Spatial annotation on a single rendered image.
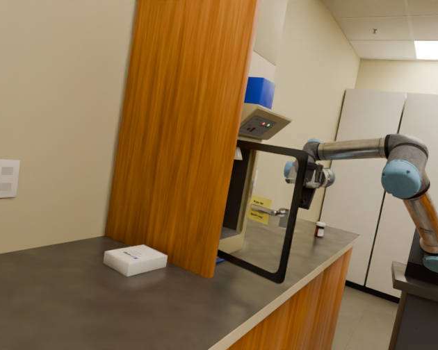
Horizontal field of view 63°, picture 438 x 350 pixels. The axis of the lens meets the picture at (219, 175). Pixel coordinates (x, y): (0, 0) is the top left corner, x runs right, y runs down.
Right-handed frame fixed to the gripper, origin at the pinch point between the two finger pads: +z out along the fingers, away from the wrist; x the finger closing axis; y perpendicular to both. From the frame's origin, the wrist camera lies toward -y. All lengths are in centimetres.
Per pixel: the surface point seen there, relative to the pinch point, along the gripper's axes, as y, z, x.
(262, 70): 38.3, -12.6, -26.1
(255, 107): 21.8, 8.3, -15.4
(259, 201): -6.9, 10.8, -6.9
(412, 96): 87, -303, 0
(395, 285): -36, -51, 32
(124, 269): -32, 36, -34
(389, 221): -45, -303, 5
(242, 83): 27.4, 16.3, -17.1
